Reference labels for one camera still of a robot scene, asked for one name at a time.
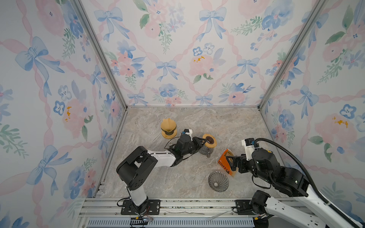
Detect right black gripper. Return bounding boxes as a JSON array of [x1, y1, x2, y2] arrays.
[[225, 153, 273, 185]]

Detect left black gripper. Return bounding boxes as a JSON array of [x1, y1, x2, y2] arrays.
[[181, 137, 207, 158]]

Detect orange coffee filter pack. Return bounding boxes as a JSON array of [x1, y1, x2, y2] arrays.
[[218, 149, 236, 177]]

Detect brown paper coffee filter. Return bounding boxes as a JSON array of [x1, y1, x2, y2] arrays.
[[161, 118, 177, 131]]

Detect green glass dripper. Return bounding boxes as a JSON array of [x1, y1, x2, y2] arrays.
[[162, 129, 177, 137]]

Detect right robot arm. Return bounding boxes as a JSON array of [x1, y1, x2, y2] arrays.
[[227, 147, 365, 228]]

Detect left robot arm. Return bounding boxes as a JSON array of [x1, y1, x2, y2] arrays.
[[116, 134, 208, 207]]

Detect grey glass dripper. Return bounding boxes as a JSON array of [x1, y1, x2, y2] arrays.
[[208, 171, 229, 192]]

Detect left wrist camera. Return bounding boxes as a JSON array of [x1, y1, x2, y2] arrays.
[[182, 129, 193, 138]]

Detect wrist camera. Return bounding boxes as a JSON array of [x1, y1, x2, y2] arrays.
[[182, 129, 193, 138], [241, 138, 255, 161]]

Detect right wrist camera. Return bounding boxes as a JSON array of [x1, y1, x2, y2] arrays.
[[241, 138, 255, 161]]

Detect black corrugated cable conduit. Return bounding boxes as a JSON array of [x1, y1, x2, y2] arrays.
[[253, 138, 363, 228]]

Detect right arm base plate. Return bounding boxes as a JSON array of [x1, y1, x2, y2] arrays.
[[233, 199, 255, 215]]

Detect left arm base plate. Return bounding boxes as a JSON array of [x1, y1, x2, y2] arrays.
[[121, 199, 161, 216]]

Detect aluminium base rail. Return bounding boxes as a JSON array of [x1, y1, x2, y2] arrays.
[[74, 198, 269, 228]]

